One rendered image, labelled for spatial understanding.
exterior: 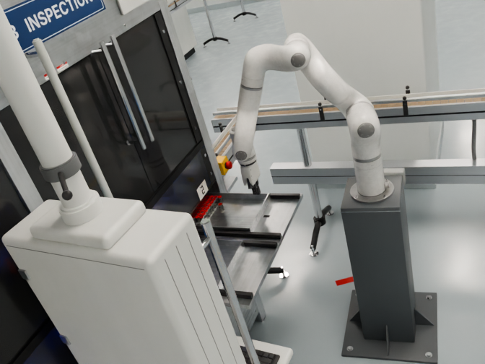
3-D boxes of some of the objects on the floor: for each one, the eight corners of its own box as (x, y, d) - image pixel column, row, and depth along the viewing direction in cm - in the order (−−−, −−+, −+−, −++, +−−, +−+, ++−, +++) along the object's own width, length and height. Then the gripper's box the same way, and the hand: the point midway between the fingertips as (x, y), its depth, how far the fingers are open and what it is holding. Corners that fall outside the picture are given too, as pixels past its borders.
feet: (307, 257, 330) (303, 240, 323) (325, 211, 367) (322, 195, 360) (319, 258, 326) (315, 241, 319) (336, 211, 363) (333, 195, 356)
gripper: (249, 167, 212) (259, 203, 222) (260, 149, 224) (270, 184, 233) (232, 168, 216) (243, 203, 225) (245, 150, 227) (255, 184, 236)
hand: (255, 190), depth 228 cm, fingers closed
